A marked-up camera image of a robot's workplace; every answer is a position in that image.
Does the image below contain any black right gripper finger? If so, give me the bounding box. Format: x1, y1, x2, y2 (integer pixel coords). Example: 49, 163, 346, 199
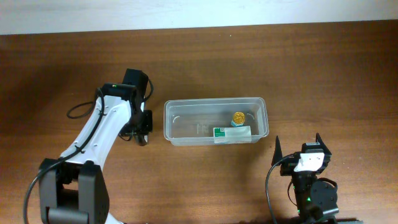
315, 133, 332, 156
271, 136, 283, 166

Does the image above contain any dark bottle white cap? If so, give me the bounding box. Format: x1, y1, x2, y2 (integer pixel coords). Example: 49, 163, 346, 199
134, 134, 148, 146

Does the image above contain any white green medicine box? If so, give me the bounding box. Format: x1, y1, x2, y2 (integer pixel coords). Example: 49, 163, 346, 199
213, 126, 252, 144

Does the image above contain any small jar gold lid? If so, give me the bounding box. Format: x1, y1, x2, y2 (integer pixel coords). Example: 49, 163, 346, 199
231, 111, 246, 127

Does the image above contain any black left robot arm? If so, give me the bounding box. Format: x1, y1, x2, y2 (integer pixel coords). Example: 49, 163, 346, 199
34, 68, 154, 223

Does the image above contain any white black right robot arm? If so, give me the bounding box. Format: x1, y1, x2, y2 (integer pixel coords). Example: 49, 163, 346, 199
264, 133, 362, 223

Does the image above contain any clear plastic container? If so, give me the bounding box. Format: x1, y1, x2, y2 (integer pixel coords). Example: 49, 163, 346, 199
164, 97, 269, 146

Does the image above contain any black right camera cable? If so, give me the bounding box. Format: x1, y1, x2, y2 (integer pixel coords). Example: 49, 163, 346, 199
264, 154, 301, 224

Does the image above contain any black camera cable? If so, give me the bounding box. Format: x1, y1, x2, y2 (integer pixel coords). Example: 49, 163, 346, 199
264, 154, 301, 224
22, 78, 155, 224

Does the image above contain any black left camera cable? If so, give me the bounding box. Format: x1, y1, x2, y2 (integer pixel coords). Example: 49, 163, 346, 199
22, 78, 155, 224

